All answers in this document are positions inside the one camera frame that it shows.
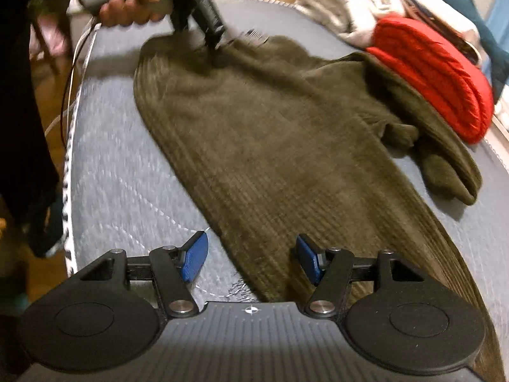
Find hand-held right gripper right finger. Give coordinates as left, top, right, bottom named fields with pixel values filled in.
left=295, top=234, right=430, bottom=320

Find teal cloth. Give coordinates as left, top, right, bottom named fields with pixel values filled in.
left=414, top=0, right=509, bottom=88

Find olive corduroy pants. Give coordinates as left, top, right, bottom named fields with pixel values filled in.
left=133, top=35, right=506, bottom=382

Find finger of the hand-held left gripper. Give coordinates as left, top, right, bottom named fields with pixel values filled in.
left=169, top=0, right=193, bottom=34
left=187, top=0, right=228, bottom=66

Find person's dark clothing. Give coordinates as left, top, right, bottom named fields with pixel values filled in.
left=0, top=0, right=78, bottom=259

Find black studded belt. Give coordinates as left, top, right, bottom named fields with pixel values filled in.
left=394, top=0, right=478, bottom=60

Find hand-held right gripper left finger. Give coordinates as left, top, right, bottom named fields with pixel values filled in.
left=75, top=231, right=209, bottom=320

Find blue-grey quilted mattress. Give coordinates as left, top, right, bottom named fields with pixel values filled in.
left=63, top=0, right=509, bottom=382

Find thin gripper cable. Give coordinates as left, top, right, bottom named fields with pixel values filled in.
left=44, top=22, right=102, bottom=152

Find red puffer jacket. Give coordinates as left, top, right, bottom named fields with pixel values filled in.
left=365, top=14, right=496, bottom=146

